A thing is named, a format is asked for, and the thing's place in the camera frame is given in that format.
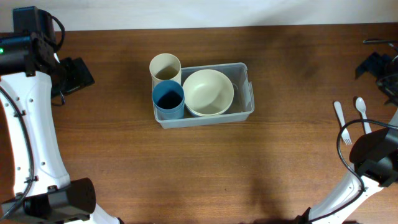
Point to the cream cup back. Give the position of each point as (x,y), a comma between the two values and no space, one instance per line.
(165,67)

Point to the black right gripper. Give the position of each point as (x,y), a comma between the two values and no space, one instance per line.
(373,65)

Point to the cream bowl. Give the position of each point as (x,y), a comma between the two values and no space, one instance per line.
(208,87)
(209,110)

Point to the blue cup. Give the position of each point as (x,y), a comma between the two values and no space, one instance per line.
(169,100)

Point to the white plastic spoon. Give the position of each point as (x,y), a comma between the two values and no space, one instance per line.
(361,107)

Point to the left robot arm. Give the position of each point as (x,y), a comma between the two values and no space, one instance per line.
(31,76)

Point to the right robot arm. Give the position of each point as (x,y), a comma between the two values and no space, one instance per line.
(372,167)

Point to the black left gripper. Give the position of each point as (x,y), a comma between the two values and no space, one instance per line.
(82,77)

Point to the white plastic fork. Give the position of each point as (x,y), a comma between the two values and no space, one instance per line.
(339,112)

